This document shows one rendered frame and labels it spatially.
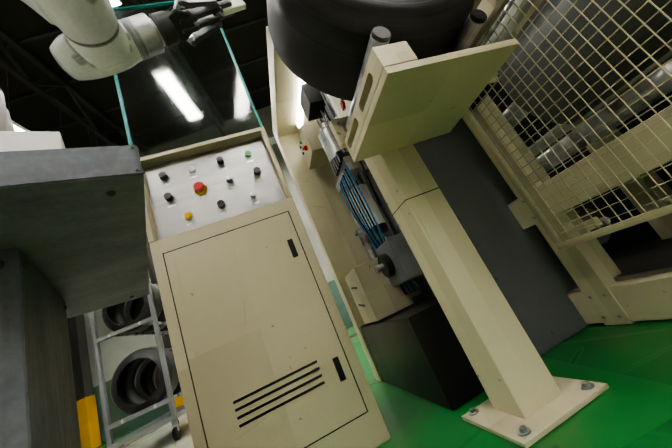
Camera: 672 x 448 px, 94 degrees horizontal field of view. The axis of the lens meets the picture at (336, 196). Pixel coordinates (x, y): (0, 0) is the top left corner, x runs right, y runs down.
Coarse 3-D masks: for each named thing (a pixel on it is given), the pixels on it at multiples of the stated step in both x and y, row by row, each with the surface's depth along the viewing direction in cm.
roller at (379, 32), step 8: (376, 32) 69; (384, 32) 69; (376, 40) 69; (384, 40) 69; (368, 48) 72; (368, 56) 73; (360, 72) 79; (360, 80) 80; (352, 104) 89; (352, 112) 91
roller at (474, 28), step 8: (472, 16) 77; (480, 16) 77; (464, 24) 80; (472, 24) 78; (480, 24) 77; (464, 32) 80; (472, 32) 79; (456, 40) 83; (464, 40) 82; (472, 40) 82; (456, 48) 84; (464, 48) 84
